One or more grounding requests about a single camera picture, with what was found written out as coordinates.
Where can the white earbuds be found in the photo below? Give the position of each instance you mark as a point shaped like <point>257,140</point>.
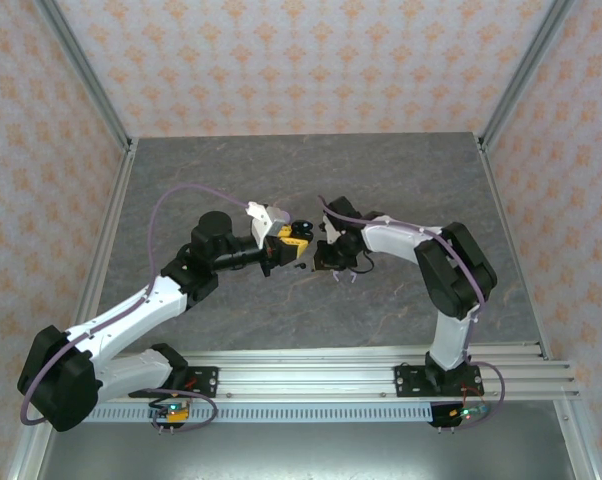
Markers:
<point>336,276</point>
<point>353,276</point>

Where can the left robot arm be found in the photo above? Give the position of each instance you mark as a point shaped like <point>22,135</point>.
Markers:
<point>131,325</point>

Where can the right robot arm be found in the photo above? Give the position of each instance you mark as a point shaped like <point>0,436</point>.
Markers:
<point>448,340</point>

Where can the grey metal base panel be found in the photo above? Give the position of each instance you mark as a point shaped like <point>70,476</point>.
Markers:
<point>306,452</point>

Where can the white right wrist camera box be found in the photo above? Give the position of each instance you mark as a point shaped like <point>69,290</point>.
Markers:
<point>331,231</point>

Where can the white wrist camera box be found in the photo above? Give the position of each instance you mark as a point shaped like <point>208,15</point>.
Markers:
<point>260,220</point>
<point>331,231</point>

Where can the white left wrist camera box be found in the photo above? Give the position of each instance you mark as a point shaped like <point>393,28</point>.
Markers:
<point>260,220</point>

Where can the aluminium table side rail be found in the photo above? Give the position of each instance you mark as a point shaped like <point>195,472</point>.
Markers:
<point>101,260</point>
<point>506,220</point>

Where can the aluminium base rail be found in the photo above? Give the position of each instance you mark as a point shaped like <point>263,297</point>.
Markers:
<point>306,380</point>

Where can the aluminium frame post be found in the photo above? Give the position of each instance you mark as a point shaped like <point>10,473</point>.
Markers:
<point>525,70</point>
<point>83,70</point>

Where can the aluminium frame strut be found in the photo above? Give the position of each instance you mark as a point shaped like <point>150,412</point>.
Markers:
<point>28,460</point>
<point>575,445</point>

